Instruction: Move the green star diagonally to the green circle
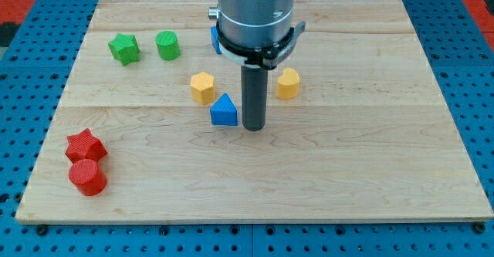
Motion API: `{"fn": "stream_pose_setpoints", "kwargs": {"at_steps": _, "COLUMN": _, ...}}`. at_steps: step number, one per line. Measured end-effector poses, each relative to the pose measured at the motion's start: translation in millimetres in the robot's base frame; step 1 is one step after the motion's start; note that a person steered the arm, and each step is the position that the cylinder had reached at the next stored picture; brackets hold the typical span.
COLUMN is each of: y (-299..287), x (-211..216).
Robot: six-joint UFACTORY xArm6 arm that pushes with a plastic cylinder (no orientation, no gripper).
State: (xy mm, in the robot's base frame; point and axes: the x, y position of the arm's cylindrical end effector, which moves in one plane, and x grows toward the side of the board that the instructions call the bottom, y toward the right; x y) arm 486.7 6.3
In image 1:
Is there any green cylinder block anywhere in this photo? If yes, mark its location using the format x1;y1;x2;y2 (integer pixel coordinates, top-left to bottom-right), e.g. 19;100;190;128
155;31;181;61

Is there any black clamp ring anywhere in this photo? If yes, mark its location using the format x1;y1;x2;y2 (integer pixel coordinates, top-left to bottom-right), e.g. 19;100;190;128
215;20;306;71

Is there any yellow hexagon block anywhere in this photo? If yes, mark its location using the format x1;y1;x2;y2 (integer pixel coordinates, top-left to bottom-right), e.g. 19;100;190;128
190;72;215;104

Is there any wooden board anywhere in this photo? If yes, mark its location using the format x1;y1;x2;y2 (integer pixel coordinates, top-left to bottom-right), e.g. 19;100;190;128
16;0;493;225

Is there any blue triangle block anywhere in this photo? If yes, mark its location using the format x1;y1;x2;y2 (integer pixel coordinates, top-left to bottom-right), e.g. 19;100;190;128
210;93;238;126

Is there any blue block behind arm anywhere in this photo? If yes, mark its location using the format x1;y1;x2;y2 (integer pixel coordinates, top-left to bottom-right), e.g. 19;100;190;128
210;26;222;55

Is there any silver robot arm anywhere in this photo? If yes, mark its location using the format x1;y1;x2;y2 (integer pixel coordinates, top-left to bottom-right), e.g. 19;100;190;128
217;0;293;48

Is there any red cylinder block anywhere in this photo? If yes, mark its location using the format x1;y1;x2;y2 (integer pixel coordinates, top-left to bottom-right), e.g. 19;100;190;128
68;159;107;196

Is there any green star block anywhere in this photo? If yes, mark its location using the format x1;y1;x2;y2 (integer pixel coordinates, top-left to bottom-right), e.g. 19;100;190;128
108;33;140;66

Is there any red star block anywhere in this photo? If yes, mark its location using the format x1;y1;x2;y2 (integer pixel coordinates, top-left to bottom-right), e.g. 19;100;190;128
65;128;108;164

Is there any yellow heart block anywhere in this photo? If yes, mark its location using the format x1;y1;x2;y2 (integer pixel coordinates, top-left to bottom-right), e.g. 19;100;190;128
276;68;300;100

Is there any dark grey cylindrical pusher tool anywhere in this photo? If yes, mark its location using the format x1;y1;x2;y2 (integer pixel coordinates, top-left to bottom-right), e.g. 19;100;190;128
241;66;268;131

